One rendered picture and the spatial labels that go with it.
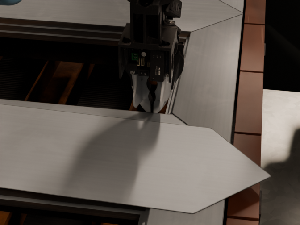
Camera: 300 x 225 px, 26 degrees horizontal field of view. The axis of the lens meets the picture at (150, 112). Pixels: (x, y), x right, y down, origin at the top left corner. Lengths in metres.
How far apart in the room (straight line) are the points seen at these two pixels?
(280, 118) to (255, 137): 0.31
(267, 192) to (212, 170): 0.25
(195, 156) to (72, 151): 0.17
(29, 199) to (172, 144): 0.21
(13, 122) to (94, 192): 0.20
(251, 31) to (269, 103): 0.16
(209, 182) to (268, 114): 0.46
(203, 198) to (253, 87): 0.31
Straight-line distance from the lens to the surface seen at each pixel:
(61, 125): 0.95
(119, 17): 1.24
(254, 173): 0.86
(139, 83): 0.93
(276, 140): 1.21
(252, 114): 1.01
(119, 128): 0.93
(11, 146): 0.92
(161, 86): 0.91
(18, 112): 0.98
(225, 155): 0.89
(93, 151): 0.89
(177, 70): 0.92
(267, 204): 1.07
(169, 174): 0.85
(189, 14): 1.25
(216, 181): 0.84
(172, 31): 0.88
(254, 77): 1.11
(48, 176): 0.86
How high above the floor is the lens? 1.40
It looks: 35 degrees down
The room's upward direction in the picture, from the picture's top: straight up
